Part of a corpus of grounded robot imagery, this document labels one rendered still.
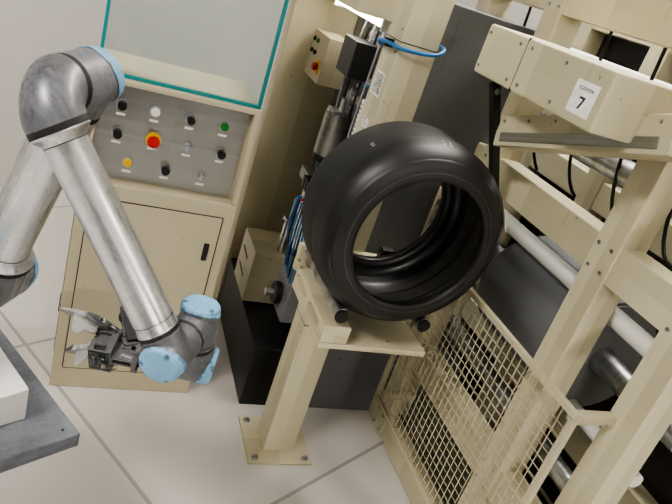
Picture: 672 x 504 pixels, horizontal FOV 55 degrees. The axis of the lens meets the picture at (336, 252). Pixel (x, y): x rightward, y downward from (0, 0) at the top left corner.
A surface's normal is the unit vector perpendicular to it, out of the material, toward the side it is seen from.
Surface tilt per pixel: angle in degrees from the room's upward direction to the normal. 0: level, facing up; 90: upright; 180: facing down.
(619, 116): 90
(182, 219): 90
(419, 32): 90
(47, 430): 0
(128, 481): 0
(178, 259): 90
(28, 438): 0
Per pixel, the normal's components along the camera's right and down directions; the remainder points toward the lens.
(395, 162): -0.04, -0.25
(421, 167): 0.26, 0.31
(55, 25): 0.70, 0.48
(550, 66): -0.91, -0.14
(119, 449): 0.29, -0.87
